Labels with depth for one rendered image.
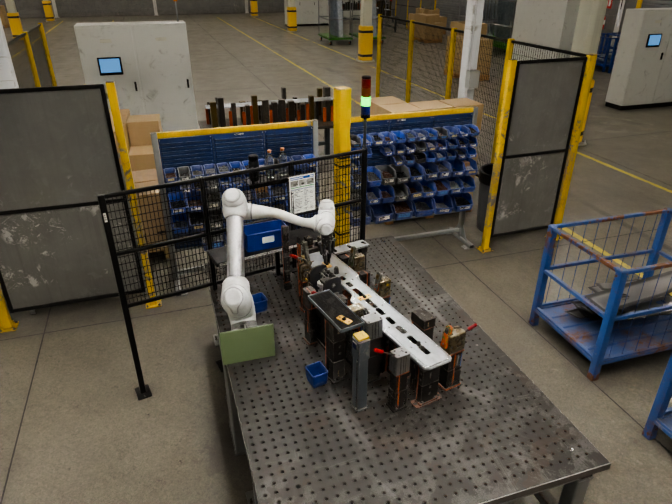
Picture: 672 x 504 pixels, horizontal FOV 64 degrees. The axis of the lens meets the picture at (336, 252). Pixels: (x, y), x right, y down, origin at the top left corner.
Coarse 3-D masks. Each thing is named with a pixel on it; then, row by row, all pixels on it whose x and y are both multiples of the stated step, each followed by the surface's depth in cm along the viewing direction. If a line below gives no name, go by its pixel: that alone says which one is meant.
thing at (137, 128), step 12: (132, 120) 681; (144, 120) 681; (156, 120) 681; (132, 132) 679; (144, 132) 682; (132, 144) 685; (144, 144) 689; (132, 156) 654; (144, 156) 657; (132, 168) 660; (144, 168) 664
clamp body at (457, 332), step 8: (456, 328) 288; (456, 336) 281; (464, 336) 284; (448, 344) 282; (456, 344) 283; (464, 344) 287; (448, 352) 284; (456, 352) 286; (456, 360) 292; (440, 368) 295; (448, 368) 289; (456, 368) 293; (440, 376) 297; (448, 376) 292; (456, 376) 295; (440, 384) 298; (448, 384) 295; (456, 384) 298
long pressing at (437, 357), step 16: (320, 256) 370; (336, 256) 371; (352, 272) 351; (352, 288) 333; (368, 288) 333; (368, 304) 317; (384, 304) 317; (384, 320) 303; (400, 320) 303; (400, 336) 290; (416, 336) 290; (416, 352) 278; (432, 352) 278; (432, 368) 267
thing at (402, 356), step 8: (400, 352) 269; (408, 352) 268; (392, 360) 269; (400, 360) 266; (408, 360) 269; (392, 368) 270; (400, 368) 269; (408, 368) 272; (392, 376) 274; (400, 376) 272; (392, 384) 276; (400, 384) 275; (392, 392) 278; (400, 392) 277; (392, 400) 280; (400, 400) 280; (392, 408) 282; (400, 408) 282; (408, 408) 284
